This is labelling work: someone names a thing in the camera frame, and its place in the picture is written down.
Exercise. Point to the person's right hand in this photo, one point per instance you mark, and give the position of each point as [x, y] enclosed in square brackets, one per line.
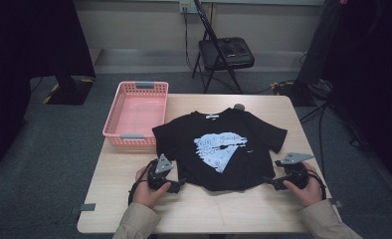
[308, 194]

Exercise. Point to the black printed t-shirt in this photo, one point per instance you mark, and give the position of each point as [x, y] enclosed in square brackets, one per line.
[217, 152]

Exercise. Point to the dark curtain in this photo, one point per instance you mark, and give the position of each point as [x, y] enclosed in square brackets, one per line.
[376, 66]
[25, 49]

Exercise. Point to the grey tape piece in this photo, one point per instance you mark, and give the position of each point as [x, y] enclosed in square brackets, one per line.
[336, 203]
[88, 207]

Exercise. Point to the person's left hand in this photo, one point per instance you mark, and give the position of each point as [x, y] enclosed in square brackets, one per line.
[147, 195]

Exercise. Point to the black striped stand base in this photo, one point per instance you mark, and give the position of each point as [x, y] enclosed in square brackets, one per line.
[296, 93]
[69, 93]

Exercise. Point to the black table grommet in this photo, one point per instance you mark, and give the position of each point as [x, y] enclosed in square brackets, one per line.
[239, 106]

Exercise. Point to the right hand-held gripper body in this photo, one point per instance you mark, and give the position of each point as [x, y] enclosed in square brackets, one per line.
[295, 172]

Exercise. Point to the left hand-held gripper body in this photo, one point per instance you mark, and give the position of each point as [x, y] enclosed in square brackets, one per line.
[160, 172]

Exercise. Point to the white wall socket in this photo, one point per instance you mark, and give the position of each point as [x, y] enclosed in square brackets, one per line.
[185, 6]

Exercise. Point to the black pedal device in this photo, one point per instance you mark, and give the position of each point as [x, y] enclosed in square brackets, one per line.
[232, 49]

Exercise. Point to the pink plastic basket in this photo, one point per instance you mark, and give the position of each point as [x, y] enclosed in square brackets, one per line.
[136, 116]

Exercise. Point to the black folding chair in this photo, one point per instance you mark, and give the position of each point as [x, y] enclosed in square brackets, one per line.
[217, 58]

